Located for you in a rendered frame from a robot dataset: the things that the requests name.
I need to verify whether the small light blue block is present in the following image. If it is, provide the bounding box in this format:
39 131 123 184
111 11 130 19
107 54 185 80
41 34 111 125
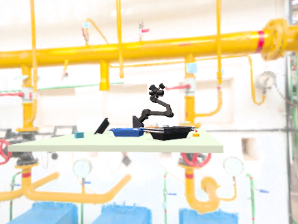
74 132 85 139

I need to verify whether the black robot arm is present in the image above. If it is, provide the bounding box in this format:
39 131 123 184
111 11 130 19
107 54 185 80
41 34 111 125
137 85 174 124

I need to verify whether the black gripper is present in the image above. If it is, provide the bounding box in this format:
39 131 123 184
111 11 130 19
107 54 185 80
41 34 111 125
155 83 165 91

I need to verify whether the blue plastic tray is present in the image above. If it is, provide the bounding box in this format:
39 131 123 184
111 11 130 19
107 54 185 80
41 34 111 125
108 128 146 137

